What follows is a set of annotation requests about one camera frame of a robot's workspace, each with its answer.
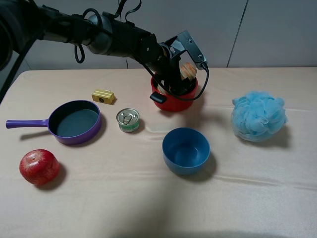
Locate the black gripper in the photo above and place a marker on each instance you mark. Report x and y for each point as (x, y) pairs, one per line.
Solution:
(159, 61)

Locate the striped bread loaf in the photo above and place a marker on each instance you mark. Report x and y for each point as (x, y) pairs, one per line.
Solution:
(186, 70)

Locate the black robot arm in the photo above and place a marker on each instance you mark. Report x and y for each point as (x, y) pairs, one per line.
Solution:
(22, 22)

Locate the small tin can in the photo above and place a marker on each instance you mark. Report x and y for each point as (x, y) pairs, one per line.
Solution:
(128, 120)

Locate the blue plastic bowl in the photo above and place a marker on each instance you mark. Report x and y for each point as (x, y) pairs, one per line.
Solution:
(185, 151)

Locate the yellow wooden block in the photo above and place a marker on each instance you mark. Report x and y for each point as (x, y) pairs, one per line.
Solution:
(103, 96)

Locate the blue mesh bath sponge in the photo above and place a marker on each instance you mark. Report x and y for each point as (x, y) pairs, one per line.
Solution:
(257, 116)

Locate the purple frying pan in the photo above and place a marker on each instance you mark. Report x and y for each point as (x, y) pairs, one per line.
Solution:
(72, 123)

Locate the red apple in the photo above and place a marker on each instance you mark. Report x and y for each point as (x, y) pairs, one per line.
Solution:
(39, 167)

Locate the red pot with black handles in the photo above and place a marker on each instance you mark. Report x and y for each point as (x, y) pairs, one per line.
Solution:
(170, 103)

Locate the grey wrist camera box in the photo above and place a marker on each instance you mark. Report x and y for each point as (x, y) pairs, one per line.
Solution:
(182, 43)

